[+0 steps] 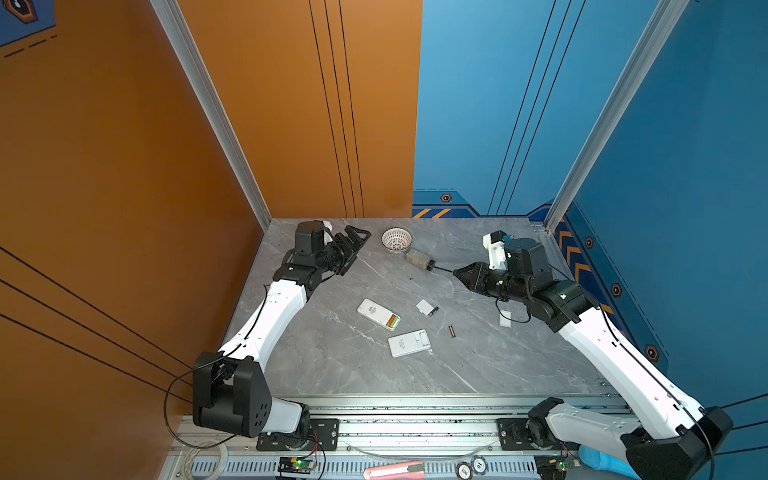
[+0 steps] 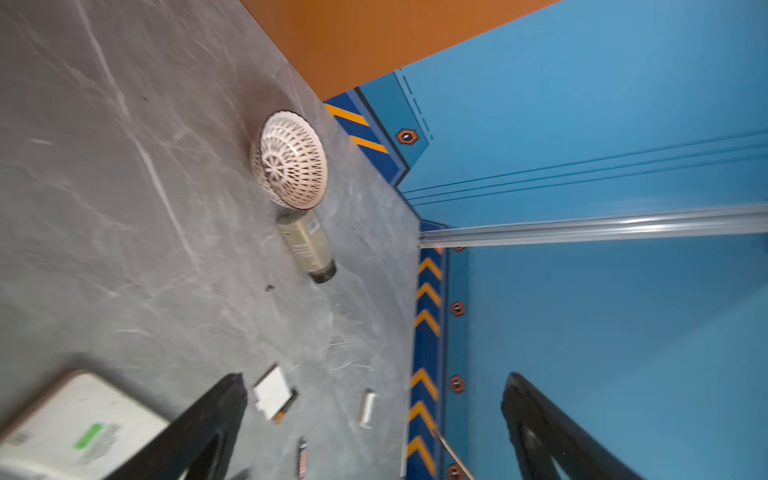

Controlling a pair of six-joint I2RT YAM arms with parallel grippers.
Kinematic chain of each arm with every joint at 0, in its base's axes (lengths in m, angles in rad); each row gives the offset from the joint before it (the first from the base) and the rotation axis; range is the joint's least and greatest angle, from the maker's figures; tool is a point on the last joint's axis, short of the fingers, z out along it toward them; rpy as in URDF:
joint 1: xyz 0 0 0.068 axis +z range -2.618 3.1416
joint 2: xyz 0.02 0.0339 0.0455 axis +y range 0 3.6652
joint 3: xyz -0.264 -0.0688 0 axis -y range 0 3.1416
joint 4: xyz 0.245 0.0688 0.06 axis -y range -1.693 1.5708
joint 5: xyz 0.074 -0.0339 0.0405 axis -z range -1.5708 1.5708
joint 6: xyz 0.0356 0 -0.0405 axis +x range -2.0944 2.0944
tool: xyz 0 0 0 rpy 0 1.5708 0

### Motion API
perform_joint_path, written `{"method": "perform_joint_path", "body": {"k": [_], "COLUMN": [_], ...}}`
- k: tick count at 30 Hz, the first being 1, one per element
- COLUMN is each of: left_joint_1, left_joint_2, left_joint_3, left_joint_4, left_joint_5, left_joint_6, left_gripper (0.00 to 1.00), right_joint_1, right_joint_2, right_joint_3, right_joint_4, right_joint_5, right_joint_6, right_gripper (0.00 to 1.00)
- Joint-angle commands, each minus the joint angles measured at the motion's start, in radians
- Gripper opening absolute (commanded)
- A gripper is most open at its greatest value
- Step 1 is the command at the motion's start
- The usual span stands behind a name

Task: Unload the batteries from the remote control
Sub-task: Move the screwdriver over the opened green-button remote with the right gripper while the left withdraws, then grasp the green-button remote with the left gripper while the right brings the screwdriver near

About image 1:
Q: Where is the white air conditioner remote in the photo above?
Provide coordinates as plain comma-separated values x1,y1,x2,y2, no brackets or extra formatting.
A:
388,329,431,358

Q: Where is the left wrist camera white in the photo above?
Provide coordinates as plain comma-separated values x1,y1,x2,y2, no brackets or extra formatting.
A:
322,220,333,245

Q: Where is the green circuit board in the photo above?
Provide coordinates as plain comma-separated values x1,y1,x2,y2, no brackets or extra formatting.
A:
534,456,568,480
277,457,317,478

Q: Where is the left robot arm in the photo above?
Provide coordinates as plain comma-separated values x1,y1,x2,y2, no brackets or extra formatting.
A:
192,220,371,448

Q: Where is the aluminium corner post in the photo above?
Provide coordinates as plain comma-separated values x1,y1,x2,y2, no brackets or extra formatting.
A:
543,0,689,234
150,0,272,231

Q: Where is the beige black small bottle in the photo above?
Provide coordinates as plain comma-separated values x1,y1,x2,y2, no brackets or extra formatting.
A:
405,249,435,271

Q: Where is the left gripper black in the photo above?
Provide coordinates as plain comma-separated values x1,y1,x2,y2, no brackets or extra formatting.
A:
315,227,370,277

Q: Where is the aluminium corner post right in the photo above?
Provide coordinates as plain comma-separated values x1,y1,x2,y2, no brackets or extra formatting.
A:
543,0,689,234

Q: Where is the green circuit board right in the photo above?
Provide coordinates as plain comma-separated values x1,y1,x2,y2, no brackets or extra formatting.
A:
534,456,568,480

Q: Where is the tape roll clear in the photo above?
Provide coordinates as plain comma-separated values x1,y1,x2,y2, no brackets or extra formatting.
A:
177,442,229,480

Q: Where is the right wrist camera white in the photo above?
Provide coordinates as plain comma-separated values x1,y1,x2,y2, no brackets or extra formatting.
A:
482,230,509,271

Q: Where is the white battery cover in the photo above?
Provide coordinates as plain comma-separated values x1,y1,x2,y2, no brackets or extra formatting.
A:
416,300,434,316

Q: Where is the pink utility knife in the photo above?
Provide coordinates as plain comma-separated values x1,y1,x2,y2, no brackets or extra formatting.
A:
363,461,425,480

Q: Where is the aluminium corner post left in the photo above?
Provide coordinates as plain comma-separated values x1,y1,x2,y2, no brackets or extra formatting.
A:
150,0,272,231

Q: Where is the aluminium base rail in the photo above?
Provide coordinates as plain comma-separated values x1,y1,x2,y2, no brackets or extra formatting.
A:
157,392,685,480

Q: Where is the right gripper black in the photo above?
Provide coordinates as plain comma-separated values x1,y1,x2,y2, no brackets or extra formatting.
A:
452,261,531,305

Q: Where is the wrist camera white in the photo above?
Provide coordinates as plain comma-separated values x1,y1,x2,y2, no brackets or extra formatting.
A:
322,220,333,245
482,230,509,271

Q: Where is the green circuit board left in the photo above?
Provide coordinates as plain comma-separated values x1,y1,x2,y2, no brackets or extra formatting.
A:
277,457,317,478

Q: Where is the white mesh basket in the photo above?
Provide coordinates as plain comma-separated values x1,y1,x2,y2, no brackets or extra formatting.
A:
381,227,413,252

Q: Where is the black yellow handled screwdriver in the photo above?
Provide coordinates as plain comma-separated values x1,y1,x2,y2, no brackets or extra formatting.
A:
431,265,456,275

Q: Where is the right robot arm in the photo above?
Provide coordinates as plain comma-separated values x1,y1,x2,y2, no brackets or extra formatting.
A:
452,231,733,479

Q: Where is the blue foam tube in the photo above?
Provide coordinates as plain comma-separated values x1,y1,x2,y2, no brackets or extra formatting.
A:
579,445,640,480

